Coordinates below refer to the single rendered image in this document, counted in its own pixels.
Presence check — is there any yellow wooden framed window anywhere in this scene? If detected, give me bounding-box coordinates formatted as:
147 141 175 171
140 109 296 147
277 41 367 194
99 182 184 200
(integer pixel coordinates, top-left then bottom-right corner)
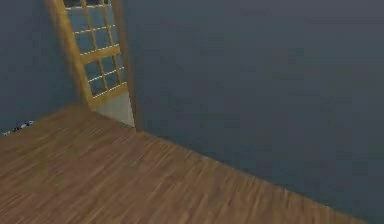
45 0 137 111

